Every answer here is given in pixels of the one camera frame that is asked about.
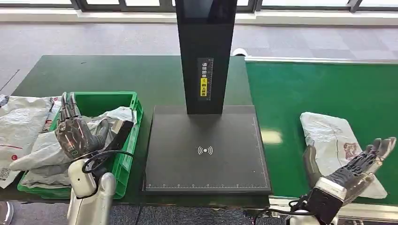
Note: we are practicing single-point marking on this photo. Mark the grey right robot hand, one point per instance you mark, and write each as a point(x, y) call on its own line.
point(351, 174)

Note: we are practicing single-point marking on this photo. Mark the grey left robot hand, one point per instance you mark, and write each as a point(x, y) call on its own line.
point(74, 133)

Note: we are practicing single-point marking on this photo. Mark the crinkled silver parcel bag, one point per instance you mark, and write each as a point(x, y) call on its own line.
point(40, 149)

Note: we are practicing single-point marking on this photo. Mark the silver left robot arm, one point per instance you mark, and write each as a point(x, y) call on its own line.
point(90, 198)

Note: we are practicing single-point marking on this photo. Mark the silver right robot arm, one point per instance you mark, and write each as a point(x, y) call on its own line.
point(298, 219)

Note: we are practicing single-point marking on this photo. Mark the white parcel bag red print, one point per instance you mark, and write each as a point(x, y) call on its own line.
point(51, 116)

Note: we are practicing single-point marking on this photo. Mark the green plastic crate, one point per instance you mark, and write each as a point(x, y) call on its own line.
point(102, 102)

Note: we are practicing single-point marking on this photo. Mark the white parcel bag brown print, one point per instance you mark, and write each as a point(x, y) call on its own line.
point(329, 133)

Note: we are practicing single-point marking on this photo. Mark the green conveyor belt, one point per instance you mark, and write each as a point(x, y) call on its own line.
point(280, 99)

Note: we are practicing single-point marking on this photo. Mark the person's shoe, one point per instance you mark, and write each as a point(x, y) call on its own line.
point(5, 213)

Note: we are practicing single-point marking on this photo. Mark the black scanner stand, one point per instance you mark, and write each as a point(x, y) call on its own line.
point(205, 139)

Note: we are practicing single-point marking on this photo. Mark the black yellow warning sticker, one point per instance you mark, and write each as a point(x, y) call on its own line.
point(205, 79)

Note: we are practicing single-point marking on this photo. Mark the small white round object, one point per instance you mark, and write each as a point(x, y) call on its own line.
point(240, 52)

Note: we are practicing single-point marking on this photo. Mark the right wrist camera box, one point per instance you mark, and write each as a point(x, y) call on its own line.
point(323, 202)

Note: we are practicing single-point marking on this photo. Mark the silver conveyor frame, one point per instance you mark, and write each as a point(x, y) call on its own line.
point(367, 212)

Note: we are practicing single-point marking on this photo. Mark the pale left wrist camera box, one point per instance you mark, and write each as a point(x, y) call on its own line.
point(122, 132)

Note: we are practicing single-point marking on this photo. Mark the dark window frame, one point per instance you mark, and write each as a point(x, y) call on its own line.
point(102, 6)

